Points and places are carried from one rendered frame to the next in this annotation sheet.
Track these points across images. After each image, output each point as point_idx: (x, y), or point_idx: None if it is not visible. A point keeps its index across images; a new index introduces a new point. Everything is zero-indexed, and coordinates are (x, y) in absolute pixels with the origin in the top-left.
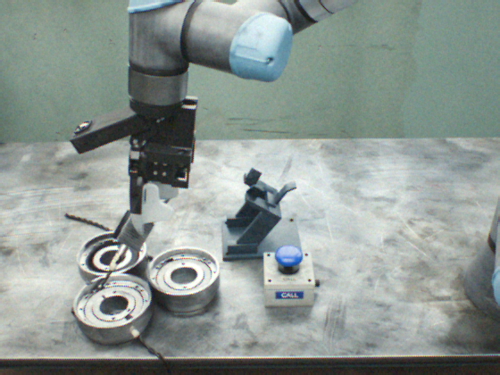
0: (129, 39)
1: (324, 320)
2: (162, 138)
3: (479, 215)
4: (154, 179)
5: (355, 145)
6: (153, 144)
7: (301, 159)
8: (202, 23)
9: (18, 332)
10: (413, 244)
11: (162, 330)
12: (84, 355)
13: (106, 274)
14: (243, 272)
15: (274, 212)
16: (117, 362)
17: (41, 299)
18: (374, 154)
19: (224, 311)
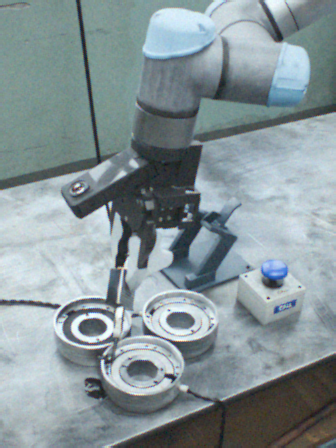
0: (154, 85)
1: (319, 320)
2: (166, 182)
3: None
4: (157, 226)
5: (207, 150)
6: (157, 189)
7: None
8: (241, 61)
9: (53, 435)
10: (332, 232)
11: (193, 379)
12: (144, 428)
13: (114, 343)
14: (216, 302)
15: (231, 234)
16: (176, 422)
17: (42, 396)
18: (231, 156)
19: (232, 341)
